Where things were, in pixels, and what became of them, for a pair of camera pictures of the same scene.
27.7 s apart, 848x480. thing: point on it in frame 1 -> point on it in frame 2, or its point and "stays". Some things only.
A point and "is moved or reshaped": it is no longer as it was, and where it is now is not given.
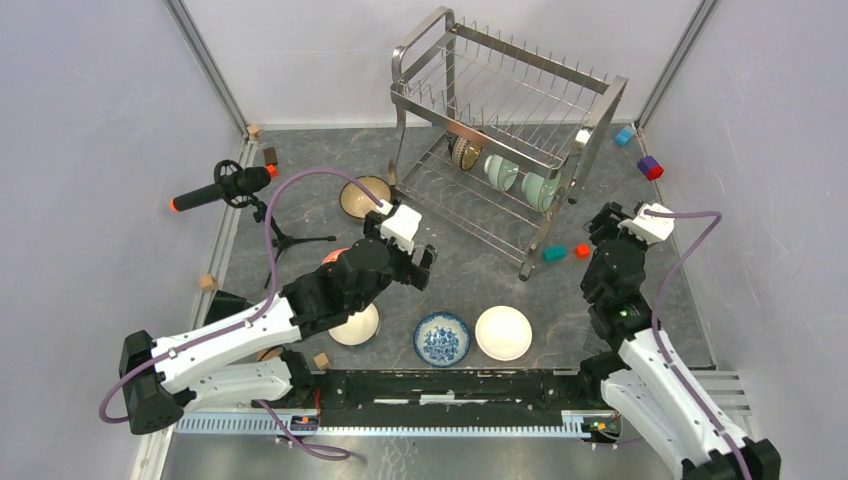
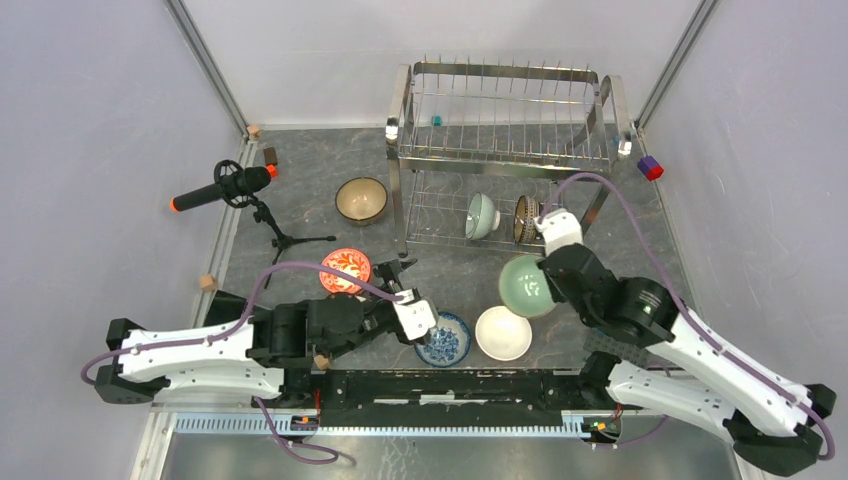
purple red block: x=650 y=168 stays
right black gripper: x=609 y=217 -> x=556 y=294
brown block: x=270 y=156 stays
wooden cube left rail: x=207 y=283 stays
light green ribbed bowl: x=501 y=172 -> x=481 y=217
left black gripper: x=417 y=275 -> x=390 y=271
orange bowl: x=503 y=333 stays
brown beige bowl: x=357 y=203 stays
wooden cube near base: x=321 y=360 stays
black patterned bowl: x=464 y=152 -> x=527 y=209
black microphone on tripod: x=237 y=186 stays
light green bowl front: x=540 y=191 -> x=525 y=289
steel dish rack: x=495 y=131 is moved or reshaped
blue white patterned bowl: x=442 y=339 stays
